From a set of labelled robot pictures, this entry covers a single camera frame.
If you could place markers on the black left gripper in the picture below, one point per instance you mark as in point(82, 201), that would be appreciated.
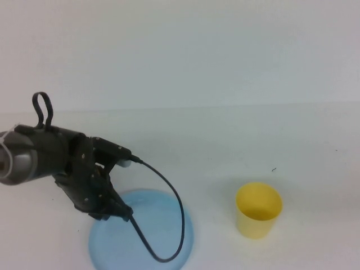
point(73, 163)

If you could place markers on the light blue round plate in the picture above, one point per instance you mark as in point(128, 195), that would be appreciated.
point(157, 225)

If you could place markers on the yellow plastic cup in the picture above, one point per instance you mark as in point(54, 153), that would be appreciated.
point(254, 225)

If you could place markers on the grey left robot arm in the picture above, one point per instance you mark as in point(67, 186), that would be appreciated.
point(22, 160)

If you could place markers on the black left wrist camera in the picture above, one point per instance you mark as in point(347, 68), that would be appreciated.
point(112, 150)

